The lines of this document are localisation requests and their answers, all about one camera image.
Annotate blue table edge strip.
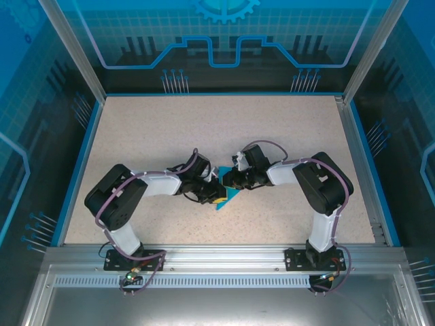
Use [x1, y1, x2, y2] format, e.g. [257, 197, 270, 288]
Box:
[348, 100, 402, 247]
[50, 98, 107, 247]

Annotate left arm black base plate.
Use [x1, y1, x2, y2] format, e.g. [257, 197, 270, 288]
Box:
[103, 249, 166, 272]

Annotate grey metal tray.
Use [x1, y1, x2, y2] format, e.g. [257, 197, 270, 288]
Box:
[20, 264, 425, 326]

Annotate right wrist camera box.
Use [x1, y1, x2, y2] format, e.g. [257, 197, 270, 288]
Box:
[232, 152, 249, 171]

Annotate cable connector with green light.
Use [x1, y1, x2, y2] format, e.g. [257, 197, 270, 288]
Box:
[317, 271, 341, 283]
[124, 266, 143, 283]

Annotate aluminium frame post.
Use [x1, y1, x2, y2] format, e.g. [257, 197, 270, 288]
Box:
[342, 0, 411, 105]
[37, 0, 107, 105]

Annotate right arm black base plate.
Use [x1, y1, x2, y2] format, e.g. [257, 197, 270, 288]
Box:
[284, 247, 347, 272]

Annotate aluminium mounting rail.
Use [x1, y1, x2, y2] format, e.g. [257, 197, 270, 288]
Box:
[43, 244, 407, 271]

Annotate blue paper sheet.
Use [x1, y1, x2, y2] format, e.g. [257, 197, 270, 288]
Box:
[213, 165, 244, 212]

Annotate aluminium side rail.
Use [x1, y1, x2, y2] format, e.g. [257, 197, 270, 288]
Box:
[334, 96, 392, 246]

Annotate slotted grey cable duct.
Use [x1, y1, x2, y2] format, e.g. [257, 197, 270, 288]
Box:
[54, 275, 313, 288]

